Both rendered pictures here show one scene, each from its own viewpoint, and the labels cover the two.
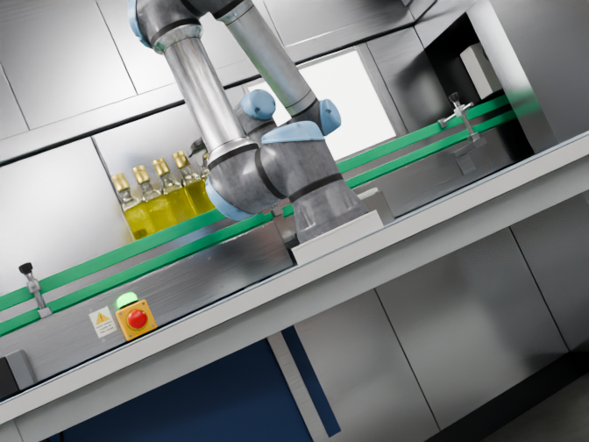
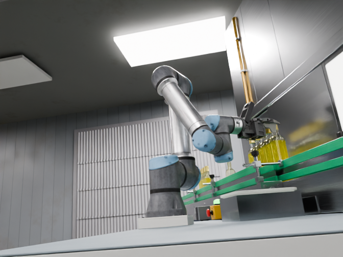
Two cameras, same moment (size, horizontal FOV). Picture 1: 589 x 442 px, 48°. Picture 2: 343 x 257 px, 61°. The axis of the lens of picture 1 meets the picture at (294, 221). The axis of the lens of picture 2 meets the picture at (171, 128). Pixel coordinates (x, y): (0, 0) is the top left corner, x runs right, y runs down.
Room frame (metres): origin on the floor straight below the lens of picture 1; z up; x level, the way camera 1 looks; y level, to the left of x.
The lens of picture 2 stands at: (1.55, -1.18, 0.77)
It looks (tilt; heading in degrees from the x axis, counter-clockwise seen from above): 17 degrees up; 99
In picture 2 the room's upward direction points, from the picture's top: 5 degrees counter-clockwise
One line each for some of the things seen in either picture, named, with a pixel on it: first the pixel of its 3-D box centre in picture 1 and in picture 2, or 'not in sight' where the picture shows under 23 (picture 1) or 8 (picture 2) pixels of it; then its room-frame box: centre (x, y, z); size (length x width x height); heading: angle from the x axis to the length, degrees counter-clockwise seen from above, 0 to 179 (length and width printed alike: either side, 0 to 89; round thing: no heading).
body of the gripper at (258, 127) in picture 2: not in sight; (249, 128); (1.68, 0.07, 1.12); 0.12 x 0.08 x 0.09; 36
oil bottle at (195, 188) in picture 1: (203, 210); (273, 161); (1.77, 0.21, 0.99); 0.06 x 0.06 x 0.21; 20
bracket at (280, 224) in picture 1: (279, 231); (271, 190); (1.72, 0.05, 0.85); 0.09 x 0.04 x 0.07; 20
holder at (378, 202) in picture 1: (338, 229); (266, 206); (1.67, -0.09, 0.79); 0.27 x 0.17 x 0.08; 20
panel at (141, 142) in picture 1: (257, 138); (331, 104); (2.00, 0.00, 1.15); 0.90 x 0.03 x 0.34; 110
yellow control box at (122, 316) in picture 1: (136, 321); (218, 212); (1.49, 0.42, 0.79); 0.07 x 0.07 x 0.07; 20
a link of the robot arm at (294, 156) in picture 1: (297, 157); (165, 172); (1.32, -0.06, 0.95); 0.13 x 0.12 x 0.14; 67
